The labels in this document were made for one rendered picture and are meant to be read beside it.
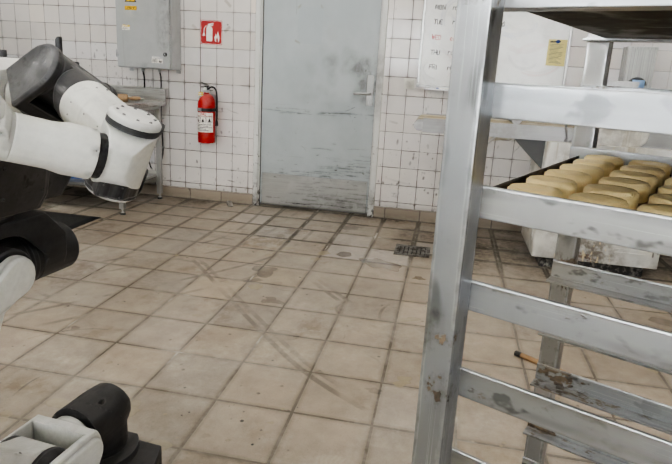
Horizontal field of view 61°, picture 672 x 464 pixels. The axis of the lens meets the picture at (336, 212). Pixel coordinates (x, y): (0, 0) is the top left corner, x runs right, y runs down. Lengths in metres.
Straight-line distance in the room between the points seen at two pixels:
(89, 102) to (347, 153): 4.09
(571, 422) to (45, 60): 0.95
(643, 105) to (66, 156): 0.67
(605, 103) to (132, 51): 5.01
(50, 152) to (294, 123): 4.30
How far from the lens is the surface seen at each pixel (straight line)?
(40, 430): 1.74
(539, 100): 0.51
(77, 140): 0.84
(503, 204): 0.53
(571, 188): 0.62
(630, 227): 0.50
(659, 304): 0.95
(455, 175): 0.51
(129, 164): 0.87
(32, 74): 1.12
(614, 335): 0.53
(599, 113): 0.50
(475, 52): 0.50
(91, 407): 1.72
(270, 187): 5.20
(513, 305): 0.55
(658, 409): 1.02
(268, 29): 5.12
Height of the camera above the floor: 1.25
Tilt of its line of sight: 14 degrees down
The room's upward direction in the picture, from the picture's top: 3 degrees clockwise
